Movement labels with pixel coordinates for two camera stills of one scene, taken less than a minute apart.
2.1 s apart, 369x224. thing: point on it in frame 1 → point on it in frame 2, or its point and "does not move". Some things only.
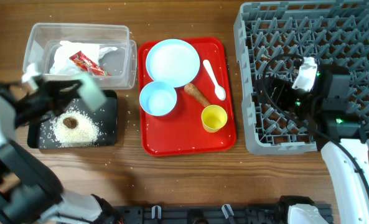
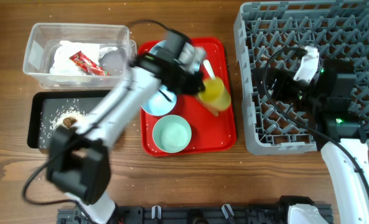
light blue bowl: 158,98 does not move
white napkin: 63,64 does not move
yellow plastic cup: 213,117 → 215,96
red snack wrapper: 88,65 does not move
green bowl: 89,91 → 172,134
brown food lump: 70,122 does not move
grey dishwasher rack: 347,34 does not move
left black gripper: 46,95 → 196,86
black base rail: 208,214 does not move
